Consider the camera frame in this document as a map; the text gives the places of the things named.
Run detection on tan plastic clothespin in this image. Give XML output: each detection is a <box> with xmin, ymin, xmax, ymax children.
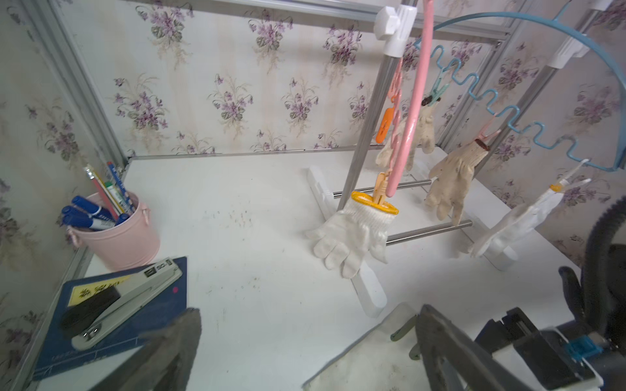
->
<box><xmin>373</xmin><ymin>172</ymin><xmax>389</xmax><ymax>205</ymax></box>

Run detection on white plastic clothespin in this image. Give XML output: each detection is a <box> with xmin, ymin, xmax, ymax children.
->
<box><xmin>556</xmin><ymin>159</ymin><xmax>591</xmax><ymax>193</ymax></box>

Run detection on pink metal pen bucket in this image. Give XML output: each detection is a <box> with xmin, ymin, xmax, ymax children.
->
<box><xmin>66</xmin><ymin>192</ymin><xmax>161</xmax><ymax>271</ymax></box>

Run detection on blue wavy hanger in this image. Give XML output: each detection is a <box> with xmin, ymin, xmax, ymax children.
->
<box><xmin>433</xmin><ymin>7</ymin><xmax>625</xmax><ymax>172</ymax></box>

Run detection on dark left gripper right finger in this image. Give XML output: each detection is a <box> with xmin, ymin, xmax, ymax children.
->
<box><xmin>415</xmin><ymin>304</ymin><xmax>529</xmax><ymax>390</ymax></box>

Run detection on salmon plastic clothespin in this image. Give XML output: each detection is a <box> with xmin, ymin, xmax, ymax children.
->
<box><xmin>387</xmin><ymin>59</ymin><xmax>403</xmax><ymax>104</ymax></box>

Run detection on white glove yellow cuff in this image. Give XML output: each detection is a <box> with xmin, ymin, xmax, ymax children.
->
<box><xmin>469</xmin><ymin>179</ymin><xmax>591</xmax><ymax>257</ymax></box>
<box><xmin>306</xmin><ymin>192</ymin><xmax>399</xmax><ymax>279</ymax></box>

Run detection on blue pens in bucket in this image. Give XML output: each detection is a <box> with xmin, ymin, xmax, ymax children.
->
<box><xmin>60</xmin><ymin>162</ymin><xmax>139</xmax><ymax>231</ymax></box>

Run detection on grey white stapler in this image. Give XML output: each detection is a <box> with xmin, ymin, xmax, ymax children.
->
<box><xmin>60</xmin><ymin>259</ymin><xmax>183</xmax><ymax>350</ymax></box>

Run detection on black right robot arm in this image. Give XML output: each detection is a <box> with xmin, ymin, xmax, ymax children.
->
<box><xmin>559</xmin><ymin>197</ymin><xmax>625</xmax><ymax>350</ymax></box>

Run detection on pink plastic clothespin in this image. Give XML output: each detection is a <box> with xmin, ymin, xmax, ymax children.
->
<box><xmin>476</xmin><ymin>115</ymin><xmax>501</xmax><ymax>145</ymax></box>

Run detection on beige glove black cuff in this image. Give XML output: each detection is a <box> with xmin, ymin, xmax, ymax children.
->
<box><xmin>425</xmin><ymin>138</ymin><xmax>490</xmax><ymax>226</ymax></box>
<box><xmin>375</xmin><ymin>98</ymin><xmax>441</xmax><ymax>172</ymax></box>

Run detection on white steel drying rack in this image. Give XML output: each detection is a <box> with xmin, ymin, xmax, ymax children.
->
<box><xmin>308</xmin><ymin>1</ymin><xmax>625</xmax><ymax>318</ymax></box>

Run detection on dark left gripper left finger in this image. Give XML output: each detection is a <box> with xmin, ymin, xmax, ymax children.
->
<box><xmin>92</xmin><ymin>308</ymin><xmax>202</xmax><ymax>390</ymax></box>

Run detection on orange plastic clothespin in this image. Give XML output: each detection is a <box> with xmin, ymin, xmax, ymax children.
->
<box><xmin>375</xmin><ymin>108</ymin><xmax>395</xmax><ymax>144</ymax></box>

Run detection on mint green clothespin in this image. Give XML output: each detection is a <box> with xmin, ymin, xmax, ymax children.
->
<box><xmin>426</xmin><ymin>69</ymin><xmax>455</xmax><ymax>107</ymax></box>

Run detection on pink wavy hanger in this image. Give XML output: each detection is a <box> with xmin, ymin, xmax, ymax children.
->
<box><xmin>385</xmin><ymin>0</ymin><xmax>435</xmax><ymax>198</ymax></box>

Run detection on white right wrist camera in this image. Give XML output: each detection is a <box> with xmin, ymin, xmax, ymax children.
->
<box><xmin>475</xmin><ymin>307</ymin><xmax>605</xmax><ymax>390</ymax></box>

